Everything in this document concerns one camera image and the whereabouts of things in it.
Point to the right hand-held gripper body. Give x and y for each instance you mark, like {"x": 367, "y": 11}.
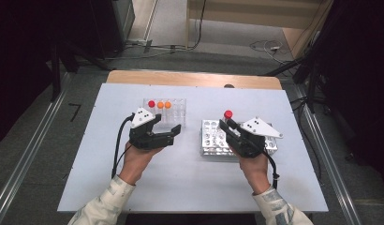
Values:
{"x": 251, "y": 145}

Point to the dark cabinet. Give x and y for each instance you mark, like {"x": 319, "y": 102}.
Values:
{"x": 112, "y": 25}

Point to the wooden table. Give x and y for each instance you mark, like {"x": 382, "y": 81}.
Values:
{"x": 180, "y": 78}

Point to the clear acrylic tube rack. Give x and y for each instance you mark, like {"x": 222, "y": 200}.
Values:
{"x": 178, "y": 109}

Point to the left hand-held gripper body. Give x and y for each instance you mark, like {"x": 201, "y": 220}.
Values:
{"x": 146, "y": 140}

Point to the metal tube rack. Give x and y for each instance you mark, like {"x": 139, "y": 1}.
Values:
{"x": 212, "y": 140}

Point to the metal floor rail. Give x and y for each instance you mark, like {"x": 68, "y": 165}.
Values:
{"x": 342, "y": 193}
{"x": 30, "y": 150}

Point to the person's right hand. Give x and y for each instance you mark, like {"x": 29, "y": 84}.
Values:
{"x": 255, "y": 172}

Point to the orange-capped test tube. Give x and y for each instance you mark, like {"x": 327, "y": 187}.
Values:
{"x": 167, "y": 104}
{"x": 160, "y": 105}

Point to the beige wooden shelf unit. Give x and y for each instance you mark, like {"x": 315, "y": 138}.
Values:
{"x": 243, "y": 18}

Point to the person's left hand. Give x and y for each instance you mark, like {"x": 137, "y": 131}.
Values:
{"x": 135, "y": 162}

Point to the black metal stand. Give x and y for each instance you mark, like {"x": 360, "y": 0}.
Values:
{"x": 56, "y": 78}
{"x": 312, "y": 87}

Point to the red-capped test tube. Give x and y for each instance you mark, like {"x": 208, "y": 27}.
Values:
{"x": 228, "y": 114}
{"x": 151, "y": 104}

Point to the dark curtain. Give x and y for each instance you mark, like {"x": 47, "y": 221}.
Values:
{"x": 361, "y": 78}
{"x": 18, "y": 62}

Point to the small dark round knob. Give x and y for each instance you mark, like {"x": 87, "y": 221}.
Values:
{"x": 229, "y": 86}

